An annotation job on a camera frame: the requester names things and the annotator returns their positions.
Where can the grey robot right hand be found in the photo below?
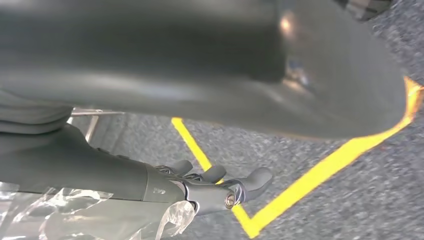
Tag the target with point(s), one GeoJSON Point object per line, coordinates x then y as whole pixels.
{"type": "Point", "coordinates": [165, 59]}

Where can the yellow floor tape outline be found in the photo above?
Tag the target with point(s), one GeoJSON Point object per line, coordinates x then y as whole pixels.
{"type": "Point", "coordinates": [331, 165]}

